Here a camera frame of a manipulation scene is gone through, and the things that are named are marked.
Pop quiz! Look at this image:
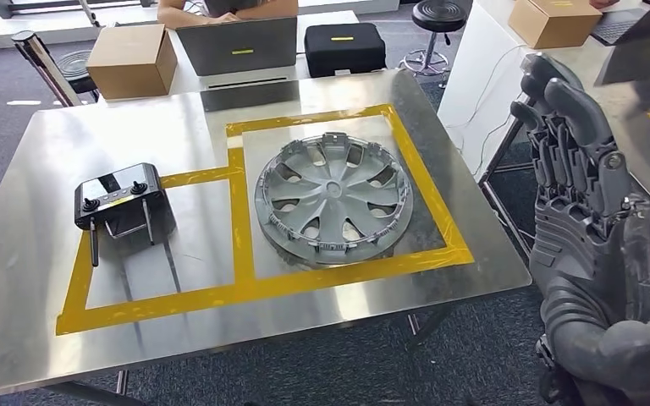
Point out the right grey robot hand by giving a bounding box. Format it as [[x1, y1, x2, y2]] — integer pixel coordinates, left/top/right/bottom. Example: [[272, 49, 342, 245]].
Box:
[[510, 52, 650, 393]]

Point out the grey plastic wheel hubcap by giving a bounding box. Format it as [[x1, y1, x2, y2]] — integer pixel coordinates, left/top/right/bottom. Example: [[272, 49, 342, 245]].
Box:
[[254, 132, 415, 268]]

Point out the white panel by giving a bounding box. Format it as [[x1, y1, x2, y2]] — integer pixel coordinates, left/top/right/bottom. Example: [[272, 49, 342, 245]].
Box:
[[437, 0, 533, 180]]

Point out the dark laptop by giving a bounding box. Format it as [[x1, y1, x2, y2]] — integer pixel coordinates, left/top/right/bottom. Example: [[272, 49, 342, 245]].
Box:
[[591, 0, 650, 47]]

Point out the brown cardboard box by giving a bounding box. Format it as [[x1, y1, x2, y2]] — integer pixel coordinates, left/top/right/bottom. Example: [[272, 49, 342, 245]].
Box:
[[508, 0, 603, 50], [85, 23, 179, 101]]

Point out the black round stool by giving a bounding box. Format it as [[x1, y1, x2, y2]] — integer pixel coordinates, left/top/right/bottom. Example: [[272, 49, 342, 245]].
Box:
[[400, 0, 468, 78]]

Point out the black carrying case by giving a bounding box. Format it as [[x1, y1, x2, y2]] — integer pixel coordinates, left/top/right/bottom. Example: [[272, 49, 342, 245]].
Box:
[[304, 22, 387, 79]]

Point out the grey laptop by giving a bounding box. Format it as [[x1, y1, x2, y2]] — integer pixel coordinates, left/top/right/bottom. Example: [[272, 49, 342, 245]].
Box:
[[176, 16, 299, 91]]

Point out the person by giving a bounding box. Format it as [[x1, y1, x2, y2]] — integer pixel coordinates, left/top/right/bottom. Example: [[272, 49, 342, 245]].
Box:
[[157, 0, 299, 30]]

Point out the black remote controller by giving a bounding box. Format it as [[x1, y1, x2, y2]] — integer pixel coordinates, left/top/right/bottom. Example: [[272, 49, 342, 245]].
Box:
[[74, 162, 176, 268]]

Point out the chrome stanchion post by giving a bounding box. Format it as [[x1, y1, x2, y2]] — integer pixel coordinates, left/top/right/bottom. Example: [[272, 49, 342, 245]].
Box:
[[10, 30, 100, 107]]

